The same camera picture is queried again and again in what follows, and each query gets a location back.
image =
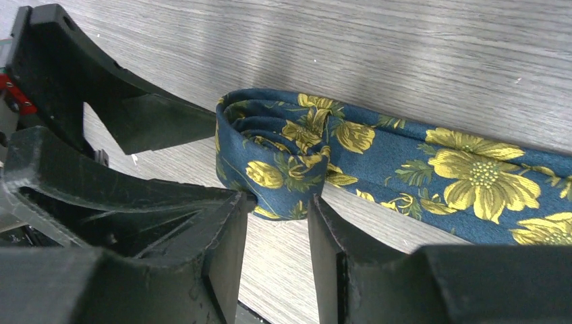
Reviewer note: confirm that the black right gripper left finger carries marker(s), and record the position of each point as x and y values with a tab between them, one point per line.
191	275

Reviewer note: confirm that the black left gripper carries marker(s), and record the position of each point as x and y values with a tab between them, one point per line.
51	69

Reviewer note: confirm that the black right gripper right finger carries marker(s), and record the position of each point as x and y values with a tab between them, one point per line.
359	279

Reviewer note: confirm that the blue yellow floral tie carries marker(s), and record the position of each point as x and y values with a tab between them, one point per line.
283	147

